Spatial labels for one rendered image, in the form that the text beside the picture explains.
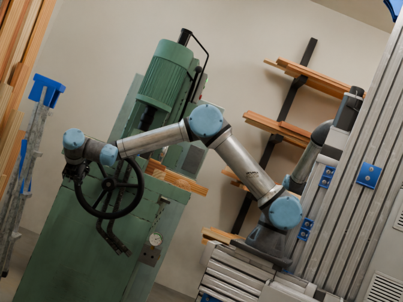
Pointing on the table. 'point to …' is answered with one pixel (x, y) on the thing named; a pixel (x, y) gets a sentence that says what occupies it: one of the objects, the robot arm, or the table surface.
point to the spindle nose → (147, 118)
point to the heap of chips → (182, 184)
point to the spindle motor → (165, 75)
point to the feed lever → (191, 90)
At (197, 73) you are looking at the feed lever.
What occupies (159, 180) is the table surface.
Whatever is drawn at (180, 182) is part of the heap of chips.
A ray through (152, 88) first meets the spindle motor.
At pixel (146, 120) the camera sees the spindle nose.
